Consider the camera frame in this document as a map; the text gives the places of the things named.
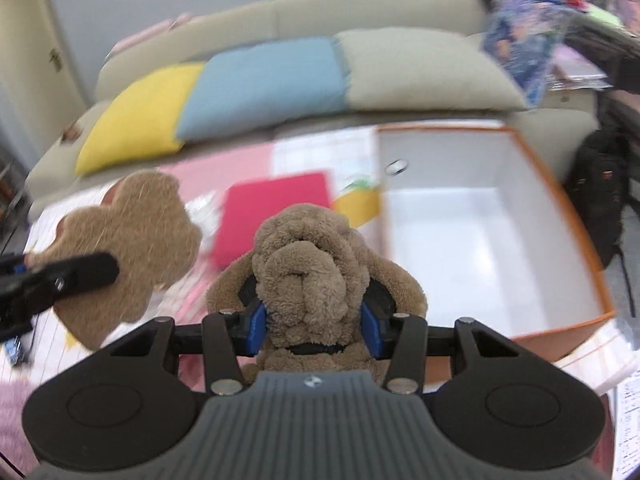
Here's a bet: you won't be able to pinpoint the yellow cushion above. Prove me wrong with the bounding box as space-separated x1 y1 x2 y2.
75 62 204 176

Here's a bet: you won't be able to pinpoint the beige fabric sofa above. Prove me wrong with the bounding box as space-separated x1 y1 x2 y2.
27 0 597 218

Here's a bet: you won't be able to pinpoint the grey-green cushion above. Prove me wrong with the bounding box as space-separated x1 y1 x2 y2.
334 27 527 112

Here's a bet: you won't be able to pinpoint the pink plush on sofa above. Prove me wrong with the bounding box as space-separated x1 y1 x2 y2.
106 13 194 58

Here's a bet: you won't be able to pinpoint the blue cushion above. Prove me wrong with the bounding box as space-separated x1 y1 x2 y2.
177 37 347 143

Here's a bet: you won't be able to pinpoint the checked pink tablecloth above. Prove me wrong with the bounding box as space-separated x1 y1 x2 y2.
0 123 616 461

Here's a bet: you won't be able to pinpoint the red cube container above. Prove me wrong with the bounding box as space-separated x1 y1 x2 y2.
212 172 331 271

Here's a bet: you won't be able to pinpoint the black backpack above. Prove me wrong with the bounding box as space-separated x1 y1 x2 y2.
563 129 637 318

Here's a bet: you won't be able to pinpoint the cream door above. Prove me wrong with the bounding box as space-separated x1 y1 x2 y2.
1 0 86 148

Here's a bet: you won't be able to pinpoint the brown bear-shaped plush pad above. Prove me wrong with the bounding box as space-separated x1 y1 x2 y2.
27 170 202 351

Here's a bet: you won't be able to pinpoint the paper sheets on floor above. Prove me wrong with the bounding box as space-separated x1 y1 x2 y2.
612 372 640 480

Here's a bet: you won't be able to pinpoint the blue anime print pillow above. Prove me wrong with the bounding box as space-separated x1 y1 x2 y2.
482 0 572 107

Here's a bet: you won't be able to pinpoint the cluttered desk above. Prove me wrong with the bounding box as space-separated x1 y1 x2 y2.
476 0 639 174

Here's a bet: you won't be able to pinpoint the orange cardboard box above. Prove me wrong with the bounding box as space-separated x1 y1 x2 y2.
375 125 615 362

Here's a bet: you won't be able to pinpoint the brown plush dog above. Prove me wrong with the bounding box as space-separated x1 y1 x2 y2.
206 204 427 382

